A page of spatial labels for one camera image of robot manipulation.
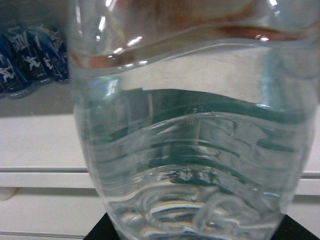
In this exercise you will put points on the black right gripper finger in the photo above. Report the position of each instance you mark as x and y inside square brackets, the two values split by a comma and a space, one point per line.
[289, 229]

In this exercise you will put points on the blue energy drink can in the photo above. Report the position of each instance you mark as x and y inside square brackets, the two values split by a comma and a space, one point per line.
[13, 76]
[33, 64]
[54, 45]

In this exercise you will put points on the water bottle team label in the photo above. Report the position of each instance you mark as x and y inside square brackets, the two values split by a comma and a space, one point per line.
[195, 117]

